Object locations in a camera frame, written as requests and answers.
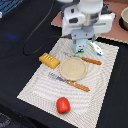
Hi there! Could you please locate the beige round plate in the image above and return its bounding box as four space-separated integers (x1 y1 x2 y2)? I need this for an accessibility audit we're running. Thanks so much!
59 57 87 81

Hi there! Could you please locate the white toy fish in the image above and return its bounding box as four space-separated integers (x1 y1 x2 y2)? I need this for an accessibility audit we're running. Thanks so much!
90 42 103 56

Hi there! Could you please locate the yellow toy bread loaf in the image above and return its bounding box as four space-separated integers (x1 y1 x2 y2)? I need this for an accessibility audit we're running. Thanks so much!
39 53 60 69

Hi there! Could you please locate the wooden handled fork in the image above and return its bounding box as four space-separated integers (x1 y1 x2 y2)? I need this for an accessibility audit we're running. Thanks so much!
48 73 90 92

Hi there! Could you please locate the woven beige placemat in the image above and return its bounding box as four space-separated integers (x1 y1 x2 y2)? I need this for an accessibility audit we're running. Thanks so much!
17 42 118 128

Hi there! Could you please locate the red toy tomato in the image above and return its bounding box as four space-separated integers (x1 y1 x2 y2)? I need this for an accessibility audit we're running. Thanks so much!
56 97 71 114

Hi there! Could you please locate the beige bowl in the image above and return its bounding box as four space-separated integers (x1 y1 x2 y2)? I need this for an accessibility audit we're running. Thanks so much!
121 7 128 31

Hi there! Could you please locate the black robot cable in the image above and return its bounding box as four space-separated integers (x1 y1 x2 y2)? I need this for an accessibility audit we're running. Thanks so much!
22 0 64 57

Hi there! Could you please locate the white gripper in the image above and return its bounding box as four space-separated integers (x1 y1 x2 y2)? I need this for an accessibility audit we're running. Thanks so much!
60 3 117 44

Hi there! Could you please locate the wooden handled knife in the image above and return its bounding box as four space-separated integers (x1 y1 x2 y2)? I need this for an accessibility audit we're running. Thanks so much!
62 52 102 65

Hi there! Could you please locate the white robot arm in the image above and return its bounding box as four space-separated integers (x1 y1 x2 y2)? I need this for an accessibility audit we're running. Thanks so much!
58 0 115 40

